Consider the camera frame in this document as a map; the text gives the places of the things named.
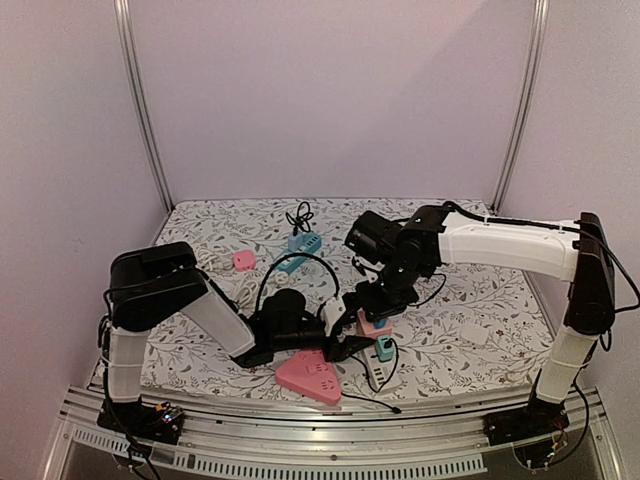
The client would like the right aluminium frame post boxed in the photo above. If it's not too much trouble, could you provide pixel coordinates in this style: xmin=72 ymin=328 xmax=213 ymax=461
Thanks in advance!
xmin=490 ymin=0 xmax=550 ymax=213

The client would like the aluminium front rail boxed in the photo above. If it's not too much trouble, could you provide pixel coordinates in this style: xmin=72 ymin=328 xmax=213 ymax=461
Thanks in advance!
xmin=43 ymin=386 xmax=626 ymax=479

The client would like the white power strip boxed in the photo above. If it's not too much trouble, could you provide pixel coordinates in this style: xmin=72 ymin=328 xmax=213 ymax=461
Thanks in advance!
xmin=361 ymin=347 xmax=401 ymax=395

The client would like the light blue charger plug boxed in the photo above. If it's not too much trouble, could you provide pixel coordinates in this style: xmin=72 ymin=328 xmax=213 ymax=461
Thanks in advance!
xmin=287 ymin=233 xmax=305 ymax=252

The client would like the white coiled power cord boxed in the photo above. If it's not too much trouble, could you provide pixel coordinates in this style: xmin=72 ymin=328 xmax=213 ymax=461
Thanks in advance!
xmin=192 ymin=247 xmax=236 ymax=274

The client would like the pink flat plug adapter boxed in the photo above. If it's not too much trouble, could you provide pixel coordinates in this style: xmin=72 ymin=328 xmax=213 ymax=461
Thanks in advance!
xmin=232 ymin=250 xmax=256 ymax=272

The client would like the left aluminium frame post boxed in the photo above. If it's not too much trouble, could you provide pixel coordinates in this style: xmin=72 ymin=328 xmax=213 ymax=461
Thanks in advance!
xmin=113 ymin=0 xmax=175 ymax=213

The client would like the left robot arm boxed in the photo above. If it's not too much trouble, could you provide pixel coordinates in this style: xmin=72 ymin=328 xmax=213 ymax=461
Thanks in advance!
xmin=97 ymin=242 xmax=373 ymax=444

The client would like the aluminium frame post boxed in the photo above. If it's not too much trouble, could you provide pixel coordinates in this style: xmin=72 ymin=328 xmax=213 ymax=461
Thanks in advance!
xmin=490 ymin=0 xmax=550 ymax=213
xmin=113 ymin=0 xmax=175 ymax=213

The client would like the white square adapter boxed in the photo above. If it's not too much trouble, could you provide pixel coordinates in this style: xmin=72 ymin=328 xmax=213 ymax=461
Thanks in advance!
xmin=460 ymin=323 xmax=489 ymax=345

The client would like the floral table mat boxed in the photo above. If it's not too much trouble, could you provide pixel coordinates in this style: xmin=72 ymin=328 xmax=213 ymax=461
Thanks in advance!
xmin=102 ymin=198 xmax=561 ymax=402

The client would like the pink cube socket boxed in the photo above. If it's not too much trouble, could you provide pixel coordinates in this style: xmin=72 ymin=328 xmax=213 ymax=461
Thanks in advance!
xmin=356 ymin=310 xmax=392 ymax=339

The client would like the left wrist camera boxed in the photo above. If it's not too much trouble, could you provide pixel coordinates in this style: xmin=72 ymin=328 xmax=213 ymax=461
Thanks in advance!
xmin=318 ymin=293 xmax=360 ymax=337

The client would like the teal small adapter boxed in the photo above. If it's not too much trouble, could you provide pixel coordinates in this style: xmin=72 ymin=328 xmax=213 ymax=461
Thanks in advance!
xmin=374 ymin=336 xmax=397 ymax=363

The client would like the pink power strip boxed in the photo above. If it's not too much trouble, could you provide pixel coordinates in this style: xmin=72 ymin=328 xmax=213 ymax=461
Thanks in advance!
xmin=275 ymin=350 xmax=342 ymax=406

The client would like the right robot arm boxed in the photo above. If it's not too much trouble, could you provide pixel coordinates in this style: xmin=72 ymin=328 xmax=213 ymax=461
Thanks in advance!
xmin=345 ymin=201 xmax=639 ymax=446

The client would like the teal power strip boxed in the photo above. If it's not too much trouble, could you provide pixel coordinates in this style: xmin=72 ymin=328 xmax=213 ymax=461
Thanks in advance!
xmin=276 ymin=232 xmax=322 ymax=275

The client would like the black thin adapter cable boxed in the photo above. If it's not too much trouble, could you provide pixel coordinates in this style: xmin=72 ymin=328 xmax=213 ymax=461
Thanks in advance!
xmin=342 ymin=339 xmax=404 ymax=415

